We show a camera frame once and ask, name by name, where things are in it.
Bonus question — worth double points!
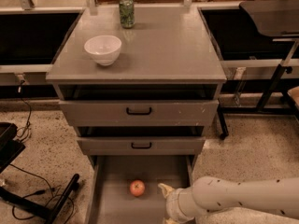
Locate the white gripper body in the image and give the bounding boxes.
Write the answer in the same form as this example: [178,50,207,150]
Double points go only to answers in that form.
[165,189,194,224]

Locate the red apple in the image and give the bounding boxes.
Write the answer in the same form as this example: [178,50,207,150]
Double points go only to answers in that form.
[129,180,146,197]

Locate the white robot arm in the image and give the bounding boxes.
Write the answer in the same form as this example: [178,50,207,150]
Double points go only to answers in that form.
[158,176,299,224]

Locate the grey open bottom drawer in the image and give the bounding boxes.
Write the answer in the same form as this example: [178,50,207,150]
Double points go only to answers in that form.
[85,155,192,224]

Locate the grey middle drawer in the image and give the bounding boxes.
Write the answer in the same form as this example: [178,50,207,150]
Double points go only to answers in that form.
[78,137,205,156]

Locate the grey drawer cabinet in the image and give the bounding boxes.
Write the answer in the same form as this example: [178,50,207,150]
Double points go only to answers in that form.
[46,4,227,170]

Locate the grey top drawer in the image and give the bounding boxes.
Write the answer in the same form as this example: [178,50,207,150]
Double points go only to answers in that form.
[59,101,219,127]

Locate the white ceramic bowl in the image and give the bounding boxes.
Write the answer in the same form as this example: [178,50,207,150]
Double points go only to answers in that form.
[84,35,122,66]

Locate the black chair base left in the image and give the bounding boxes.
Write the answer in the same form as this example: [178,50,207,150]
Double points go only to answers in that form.
[0,122,79,224]

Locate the black table right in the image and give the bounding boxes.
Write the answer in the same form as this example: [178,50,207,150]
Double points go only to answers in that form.
[217,0,299,141]

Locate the green soda can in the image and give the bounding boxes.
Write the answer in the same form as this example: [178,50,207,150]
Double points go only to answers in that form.
[119,0,135,29]

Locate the black floor cable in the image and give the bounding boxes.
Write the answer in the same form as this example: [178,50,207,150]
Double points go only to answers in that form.
[8,163,76,222]

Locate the black hanging cable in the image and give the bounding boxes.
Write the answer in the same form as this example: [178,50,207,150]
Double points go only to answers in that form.
[16,79,34,142]

